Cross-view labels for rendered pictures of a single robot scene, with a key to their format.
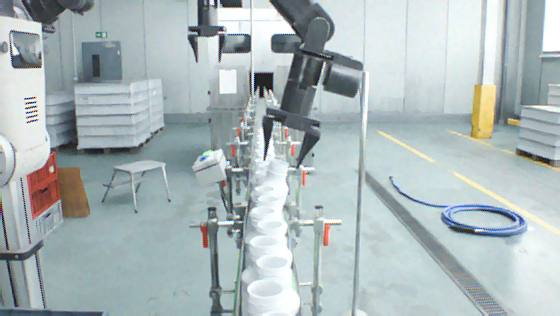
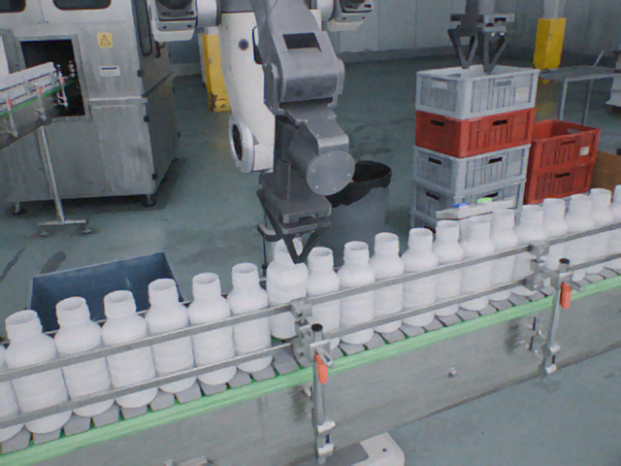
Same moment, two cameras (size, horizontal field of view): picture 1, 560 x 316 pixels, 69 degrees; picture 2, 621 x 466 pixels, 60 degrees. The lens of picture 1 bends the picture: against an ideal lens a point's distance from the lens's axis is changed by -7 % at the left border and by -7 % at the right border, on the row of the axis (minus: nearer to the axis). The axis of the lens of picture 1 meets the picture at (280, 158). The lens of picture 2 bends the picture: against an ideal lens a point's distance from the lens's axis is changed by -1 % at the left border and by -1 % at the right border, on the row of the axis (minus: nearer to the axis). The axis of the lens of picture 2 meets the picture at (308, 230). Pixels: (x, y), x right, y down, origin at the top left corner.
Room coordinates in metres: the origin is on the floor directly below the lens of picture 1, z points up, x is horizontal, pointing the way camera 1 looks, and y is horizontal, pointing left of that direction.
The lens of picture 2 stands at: (0.58, -0.66, 1.52)
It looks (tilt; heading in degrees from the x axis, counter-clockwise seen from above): 23 degrees down; 70
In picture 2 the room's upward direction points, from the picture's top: 2 degrees counter-clockwise
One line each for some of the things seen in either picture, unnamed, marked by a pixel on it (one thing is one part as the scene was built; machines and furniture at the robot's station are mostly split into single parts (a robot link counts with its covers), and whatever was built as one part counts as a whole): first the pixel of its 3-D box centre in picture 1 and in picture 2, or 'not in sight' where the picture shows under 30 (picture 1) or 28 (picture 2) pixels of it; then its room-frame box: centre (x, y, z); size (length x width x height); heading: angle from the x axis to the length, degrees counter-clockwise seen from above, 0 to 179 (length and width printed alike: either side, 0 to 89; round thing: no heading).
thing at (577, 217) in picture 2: not in sight; (573, 238); (1.38, 0.05, 1.08); 0.06 x 0.06 x 0.17
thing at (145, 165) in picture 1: (134, 183); not in sight; (4.30, 1.52, 0.21); 0.61 x 0.47 x 0.41; 56
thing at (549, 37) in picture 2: not in sight; (547, 50); (8.18, 7.36, 0.55); 0.40 x 0.40 x 1.10; 3
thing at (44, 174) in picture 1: (21, 171); (543, 145); (3.36, 2.19, 0.55); 0.61 x 0.41 x 0.22; 5
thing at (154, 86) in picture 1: (134, 107); not in sight; (9.06, 3.09, 0.59); 1.25 x 1.03 x 1.17; 4
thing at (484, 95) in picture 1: (483, 111); not in sight; (8.69, -4.23, 0.55); 0.40 x 0.40 x 1.10; 3
